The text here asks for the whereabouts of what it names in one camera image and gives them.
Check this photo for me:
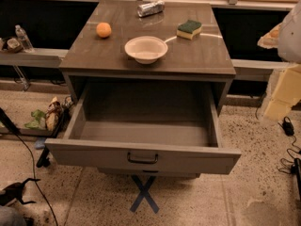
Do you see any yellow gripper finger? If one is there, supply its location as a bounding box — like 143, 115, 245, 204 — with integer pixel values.
257, 24, 280, 49
263, 64, 301, 121

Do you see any green and yellow sponge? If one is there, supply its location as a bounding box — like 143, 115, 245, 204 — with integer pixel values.
177, 20, 202, 40

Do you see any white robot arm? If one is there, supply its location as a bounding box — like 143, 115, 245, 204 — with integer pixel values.
257, 1, 301, 121

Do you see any grey wooden drawer cabinet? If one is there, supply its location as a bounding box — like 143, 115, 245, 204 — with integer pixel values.
47, 1, 241, 177

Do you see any open grey top drawer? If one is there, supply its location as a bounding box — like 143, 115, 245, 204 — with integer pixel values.
46, 80, 241, 177

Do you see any white paper bowl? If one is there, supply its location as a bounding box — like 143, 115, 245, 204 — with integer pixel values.
124, 36, 168, 64

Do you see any crushed silver can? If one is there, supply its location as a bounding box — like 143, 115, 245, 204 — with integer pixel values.
137, 0, 165, 18

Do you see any orange fruit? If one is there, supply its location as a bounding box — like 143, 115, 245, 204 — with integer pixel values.
96, 23, 112, 39

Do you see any blue tape cross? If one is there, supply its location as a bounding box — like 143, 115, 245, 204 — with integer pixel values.
130, 175, 159, 214

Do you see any green leafy toy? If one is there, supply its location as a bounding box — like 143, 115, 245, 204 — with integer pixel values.
24, 109, 46, 130

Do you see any clear plastic water bottle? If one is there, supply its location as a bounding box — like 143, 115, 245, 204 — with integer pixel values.
15, 24, 34, 53

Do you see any small bowl on shelf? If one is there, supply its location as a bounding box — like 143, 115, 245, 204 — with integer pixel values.
2, 37, 23, 53

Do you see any black power adapter with cable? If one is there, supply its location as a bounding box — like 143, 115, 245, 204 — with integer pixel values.
254, 92, 301, 175

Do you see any black drawer handle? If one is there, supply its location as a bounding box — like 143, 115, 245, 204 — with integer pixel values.
127, 153, 159, 165

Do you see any grey side shelf rail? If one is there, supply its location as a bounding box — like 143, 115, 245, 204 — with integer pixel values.
0, 48, 68, 68

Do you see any black tripod leg with cable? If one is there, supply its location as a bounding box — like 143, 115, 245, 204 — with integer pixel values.
0, 107, 60, 226

